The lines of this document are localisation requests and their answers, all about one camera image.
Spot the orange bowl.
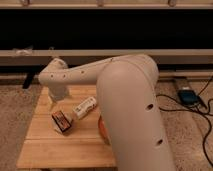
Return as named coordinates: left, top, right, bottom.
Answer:
left=98, top=117, right=109, bottom=144

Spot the white rectangular packet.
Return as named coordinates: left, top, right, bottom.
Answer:
left=73, top=96, right=97, bottom=119

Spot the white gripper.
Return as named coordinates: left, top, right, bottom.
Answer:
left=49, top=86, right=69, bottom=111

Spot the wooden table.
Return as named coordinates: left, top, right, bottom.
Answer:
left=17, top=85, right=116, bottom=170

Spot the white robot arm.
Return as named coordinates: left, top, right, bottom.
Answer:
left=38, top=54, right=176, bottom=171

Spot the black cable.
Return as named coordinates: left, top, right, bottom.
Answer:
left=155, top=75, right=213, bottom=168

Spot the dark red eraser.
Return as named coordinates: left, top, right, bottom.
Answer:
left=52, top=111, right=71, bottom=133

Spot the black power adapter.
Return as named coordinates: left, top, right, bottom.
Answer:
left=178, top=89, right=199, bottom=105

